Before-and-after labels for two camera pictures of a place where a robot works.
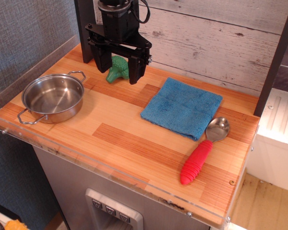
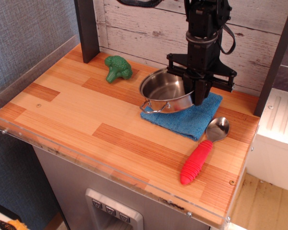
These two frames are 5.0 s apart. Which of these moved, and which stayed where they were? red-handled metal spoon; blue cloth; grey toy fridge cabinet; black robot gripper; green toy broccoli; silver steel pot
Moved: black robot gripper; silver steel pot
Stayed: blue cloth; green toy broccoli; grey toy fridge cabinet; red-handled metal spoon
